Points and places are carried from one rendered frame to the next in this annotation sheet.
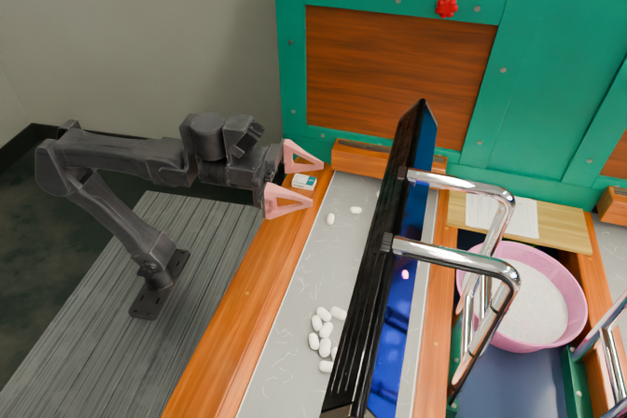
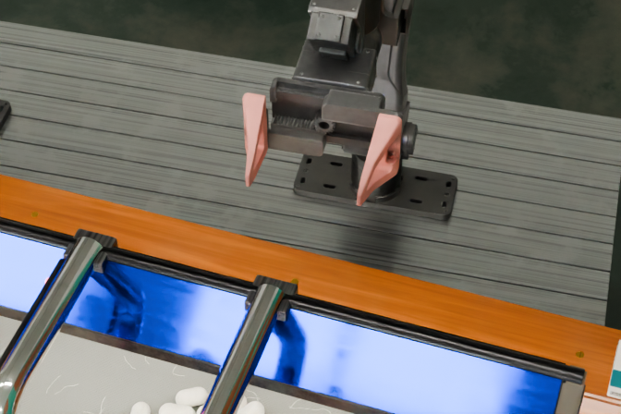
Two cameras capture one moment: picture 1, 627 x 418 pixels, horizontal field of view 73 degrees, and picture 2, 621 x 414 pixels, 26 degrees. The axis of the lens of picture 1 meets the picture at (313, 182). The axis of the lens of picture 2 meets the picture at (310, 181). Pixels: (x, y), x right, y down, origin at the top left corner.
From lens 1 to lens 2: 1.03 m
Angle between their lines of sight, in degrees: 62
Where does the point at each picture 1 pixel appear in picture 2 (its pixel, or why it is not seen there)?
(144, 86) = not seen: outside the picture
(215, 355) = (174, 247)
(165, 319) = (295, 207)
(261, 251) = (399, 298)
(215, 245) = (472, 259)
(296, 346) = (188, 373)
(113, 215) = not seen: hidden behind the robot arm
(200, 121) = not seen: outside the picture
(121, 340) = not seen: hidden behind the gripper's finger
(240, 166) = (306, 57)
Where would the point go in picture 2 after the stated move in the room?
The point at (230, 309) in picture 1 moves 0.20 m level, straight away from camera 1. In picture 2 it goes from (261, 260) to (429, 217)
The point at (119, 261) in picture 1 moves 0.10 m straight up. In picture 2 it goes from (423, 120) to (428, 63)
